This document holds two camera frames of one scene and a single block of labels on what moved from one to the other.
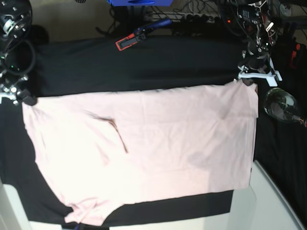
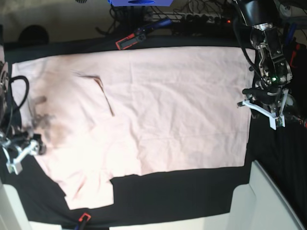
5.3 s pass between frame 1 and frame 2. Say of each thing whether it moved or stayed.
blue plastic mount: stayed
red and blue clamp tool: stayed
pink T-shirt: moved
